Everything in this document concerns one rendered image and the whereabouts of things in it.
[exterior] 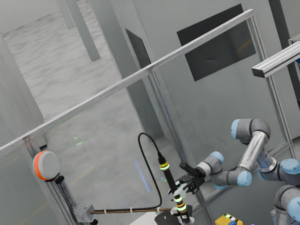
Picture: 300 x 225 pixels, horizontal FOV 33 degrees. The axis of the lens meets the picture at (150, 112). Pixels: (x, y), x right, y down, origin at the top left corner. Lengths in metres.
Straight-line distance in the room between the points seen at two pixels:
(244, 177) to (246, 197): 1.20
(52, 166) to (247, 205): 1.60
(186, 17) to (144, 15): 0.42
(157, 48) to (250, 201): 1.90
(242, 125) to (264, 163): 0.34
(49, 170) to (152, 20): 2.49
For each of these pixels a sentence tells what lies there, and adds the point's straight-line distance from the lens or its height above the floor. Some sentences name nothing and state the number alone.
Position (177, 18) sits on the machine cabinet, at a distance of 4.98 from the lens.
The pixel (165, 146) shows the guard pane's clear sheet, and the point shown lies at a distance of 3.27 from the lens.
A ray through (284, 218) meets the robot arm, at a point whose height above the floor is 1.33.
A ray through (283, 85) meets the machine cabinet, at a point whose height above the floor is 0.71.
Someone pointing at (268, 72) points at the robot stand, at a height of 2.00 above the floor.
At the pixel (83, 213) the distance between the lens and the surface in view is 2.86.
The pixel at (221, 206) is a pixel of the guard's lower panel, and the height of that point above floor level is 0.88.
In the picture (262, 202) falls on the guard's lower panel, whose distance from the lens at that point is 3.90.
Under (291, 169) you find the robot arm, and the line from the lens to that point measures 3.12.
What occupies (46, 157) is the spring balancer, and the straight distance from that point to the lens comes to 2.78.
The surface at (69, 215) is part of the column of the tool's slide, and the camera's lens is 2.92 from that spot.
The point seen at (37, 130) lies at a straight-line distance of 2.88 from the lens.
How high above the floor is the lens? 2.94
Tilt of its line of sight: 21 degrees down
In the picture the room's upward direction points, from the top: 22 degrees counter-clockwise
